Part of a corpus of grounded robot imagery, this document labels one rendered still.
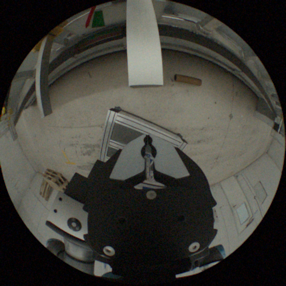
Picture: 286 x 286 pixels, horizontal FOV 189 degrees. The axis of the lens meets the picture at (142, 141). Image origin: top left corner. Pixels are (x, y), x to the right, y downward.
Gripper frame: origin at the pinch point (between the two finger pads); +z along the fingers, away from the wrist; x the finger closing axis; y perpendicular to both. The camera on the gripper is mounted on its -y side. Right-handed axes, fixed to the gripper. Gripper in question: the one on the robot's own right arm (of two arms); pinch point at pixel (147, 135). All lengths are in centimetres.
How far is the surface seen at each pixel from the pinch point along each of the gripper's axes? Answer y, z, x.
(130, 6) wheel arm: -18.9, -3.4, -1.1
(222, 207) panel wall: 217, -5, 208
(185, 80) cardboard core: -22, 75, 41
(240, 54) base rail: -34, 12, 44
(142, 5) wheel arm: -18.8, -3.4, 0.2
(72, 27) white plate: -32.5, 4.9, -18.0
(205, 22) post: -33.9, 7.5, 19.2
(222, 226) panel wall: 219, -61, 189
